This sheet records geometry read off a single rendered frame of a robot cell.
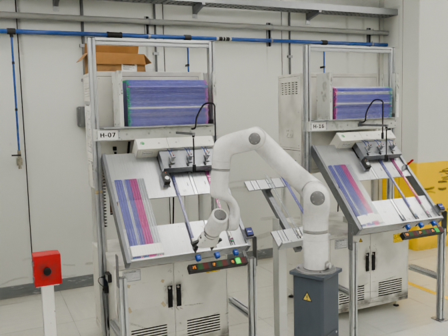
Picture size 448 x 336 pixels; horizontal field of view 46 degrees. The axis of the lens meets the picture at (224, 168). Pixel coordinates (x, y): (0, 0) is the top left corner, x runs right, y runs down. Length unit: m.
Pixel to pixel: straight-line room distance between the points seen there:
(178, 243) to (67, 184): 1.93
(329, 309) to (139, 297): 1.12
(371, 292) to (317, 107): 1.36
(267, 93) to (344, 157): 1.64
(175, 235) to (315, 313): 0.85
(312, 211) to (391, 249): 1.64
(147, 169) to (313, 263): 1.14
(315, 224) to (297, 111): 1.51
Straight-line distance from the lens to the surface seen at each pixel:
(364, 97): 3.92
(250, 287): 3.07
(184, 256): 2.84
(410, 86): 5.73
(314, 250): 2.54
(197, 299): 3.29
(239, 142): 2.43
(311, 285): 2.56
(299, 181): 2.54
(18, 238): 4.65
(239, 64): 5.08
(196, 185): 3.12
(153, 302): 3.20
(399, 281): 4.14
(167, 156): 3.13
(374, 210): 3.55
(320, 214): 2.48
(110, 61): 3.47
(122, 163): 3.11
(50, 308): 2.89
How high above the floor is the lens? 1.46
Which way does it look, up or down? 6 degrees down
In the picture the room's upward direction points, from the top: 1 degrees counter-clockwise
